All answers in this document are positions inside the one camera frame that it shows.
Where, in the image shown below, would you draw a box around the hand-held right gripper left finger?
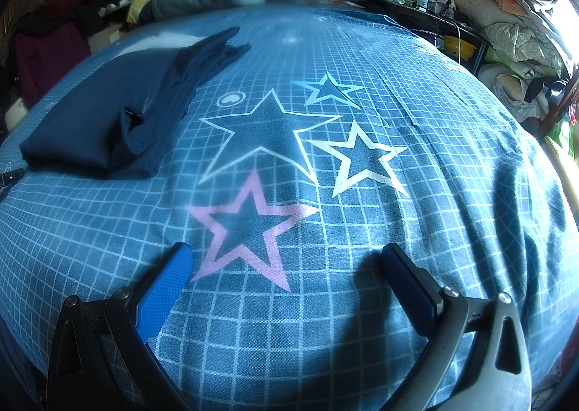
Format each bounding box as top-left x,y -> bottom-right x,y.
46,241 -> 194,411

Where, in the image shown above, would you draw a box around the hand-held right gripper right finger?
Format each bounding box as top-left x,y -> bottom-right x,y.
381,243 -> 531,411

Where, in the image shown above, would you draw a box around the blue star-printed grid bedsheet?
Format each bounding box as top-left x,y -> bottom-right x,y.
0,0 -> 579,411

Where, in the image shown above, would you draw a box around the magenta padded garment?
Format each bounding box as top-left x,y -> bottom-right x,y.
11,22 -> 91,106

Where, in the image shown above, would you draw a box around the white cable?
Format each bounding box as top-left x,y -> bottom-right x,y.
445,19 -> 462,63

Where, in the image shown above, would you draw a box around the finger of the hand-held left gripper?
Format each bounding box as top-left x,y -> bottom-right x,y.
0,168 -> 26,201

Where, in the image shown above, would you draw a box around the navy blue pants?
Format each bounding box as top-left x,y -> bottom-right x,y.
19,26 -> 252,181

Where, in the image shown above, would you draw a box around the dark desk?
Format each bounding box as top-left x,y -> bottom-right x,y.
366,0 -> 489,77

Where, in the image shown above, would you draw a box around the white cardboard box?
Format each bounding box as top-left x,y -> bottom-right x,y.
88,22 -> 125,54

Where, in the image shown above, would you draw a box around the pile of folded bedding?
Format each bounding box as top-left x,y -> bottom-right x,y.
455,0 -> 573,122

